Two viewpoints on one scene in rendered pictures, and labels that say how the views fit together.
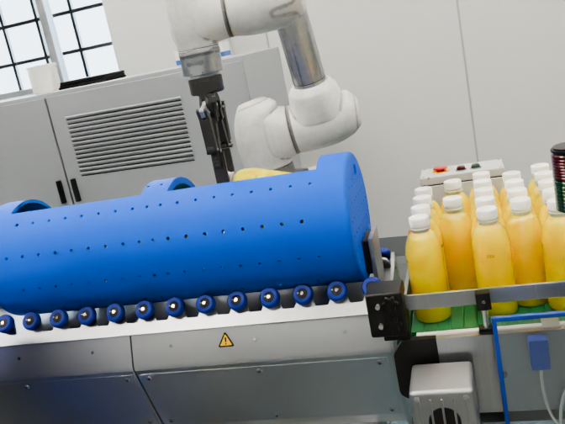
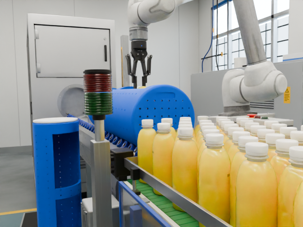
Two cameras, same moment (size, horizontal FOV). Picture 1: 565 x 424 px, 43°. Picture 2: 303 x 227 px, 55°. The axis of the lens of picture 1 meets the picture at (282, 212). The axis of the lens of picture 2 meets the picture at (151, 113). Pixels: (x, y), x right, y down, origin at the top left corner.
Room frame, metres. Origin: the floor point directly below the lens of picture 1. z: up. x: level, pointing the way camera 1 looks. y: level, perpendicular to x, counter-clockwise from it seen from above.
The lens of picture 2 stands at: (0.71, -1.04, 1.21)
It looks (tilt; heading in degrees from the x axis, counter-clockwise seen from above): 5 degrees down; 51
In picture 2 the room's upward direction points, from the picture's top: 1 degrees counter-clockwise
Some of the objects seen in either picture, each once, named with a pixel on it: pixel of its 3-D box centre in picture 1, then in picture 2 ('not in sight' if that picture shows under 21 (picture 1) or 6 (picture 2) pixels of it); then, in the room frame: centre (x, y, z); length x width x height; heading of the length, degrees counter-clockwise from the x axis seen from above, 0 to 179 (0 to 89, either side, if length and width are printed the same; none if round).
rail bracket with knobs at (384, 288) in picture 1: (388, 310); (122, 163); (1.29, -0.16, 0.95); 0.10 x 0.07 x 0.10; 164
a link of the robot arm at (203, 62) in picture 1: (201, 63); (138, 35); (1.58, 0.11, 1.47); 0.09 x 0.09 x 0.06
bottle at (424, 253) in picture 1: (426, 271); (148, 152); (1.33, -0.26, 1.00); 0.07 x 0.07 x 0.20
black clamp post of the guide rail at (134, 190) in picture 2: (484, 311); (135, 180); (1.22, -0.33, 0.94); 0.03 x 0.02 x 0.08; 74
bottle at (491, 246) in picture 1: (493, 264); (164, 160); (1.29, -0.38, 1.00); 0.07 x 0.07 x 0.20
